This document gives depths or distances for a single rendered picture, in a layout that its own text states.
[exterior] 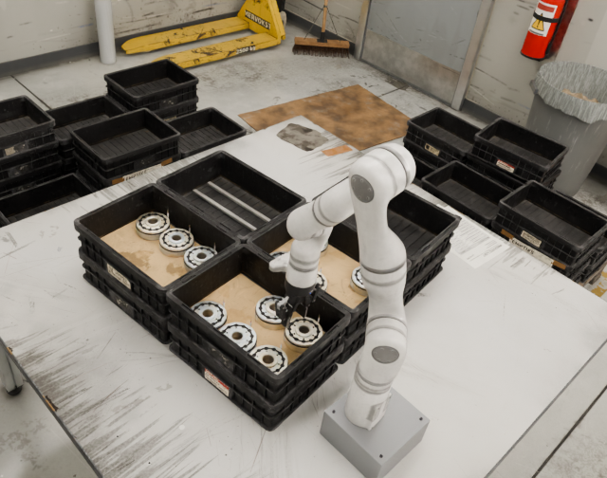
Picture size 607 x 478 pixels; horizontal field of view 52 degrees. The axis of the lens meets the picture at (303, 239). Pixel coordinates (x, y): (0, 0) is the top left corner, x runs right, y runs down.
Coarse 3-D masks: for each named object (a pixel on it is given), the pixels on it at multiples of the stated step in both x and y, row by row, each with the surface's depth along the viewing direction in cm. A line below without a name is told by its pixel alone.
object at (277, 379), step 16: (224, 256) 173; (176, 288) 161; (176, 304) 157; (336, 304) 163; (192, 320) 156; (224, 336) 151; (240, 352) 147; (304, 352) 150; (256, 368) 146; (288, 368) 145; (272, 384) 144
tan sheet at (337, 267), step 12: (336, 252) 195; (324, 264) 190; (336, 264) 190; (348, 264) 191; (324, 276) 186; (336, 276) 186; (348, 276) 187; (336, 288) 182; (348, 288) 183; (348, 300) 179; (360, 300) 180
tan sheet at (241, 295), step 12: (240, 276) 182; (228, 288) 177; (240, 288) 178; (252, 288) 178; (204, 300) 173; (216, 300) 173; (228, 300) 174; (240, 300) 174; (252, 300) 175; (228, 312) 170; (240, 312) 171; (252, 312) 171; (252, 324) 168; (264, 336) 165; (276, 336) 166; (288, 348) 163; (288, 360) 160
